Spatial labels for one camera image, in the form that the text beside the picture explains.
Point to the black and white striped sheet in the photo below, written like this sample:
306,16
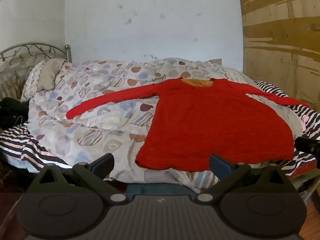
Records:
15,142

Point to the patterned quilt with round patches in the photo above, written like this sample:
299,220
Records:
100,120

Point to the brown wooden wardrobe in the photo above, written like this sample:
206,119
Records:
282,42

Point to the beige pillow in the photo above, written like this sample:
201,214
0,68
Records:
47,77

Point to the grey cloth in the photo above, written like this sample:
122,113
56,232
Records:
287,120

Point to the metal bed headboard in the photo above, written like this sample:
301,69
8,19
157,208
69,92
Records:
37,47

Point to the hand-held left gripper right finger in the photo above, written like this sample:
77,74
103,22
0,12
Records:
218,165

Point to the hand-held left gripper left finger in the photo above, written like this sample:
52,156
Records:
105,164

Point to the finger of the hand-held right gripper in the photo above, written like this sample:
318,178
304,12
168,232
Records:
308,146

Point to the black bag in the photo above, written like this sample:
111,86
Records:
11,110

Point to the red long-sleeved sweater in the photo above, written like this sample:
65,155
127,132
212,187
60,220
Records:
212,130

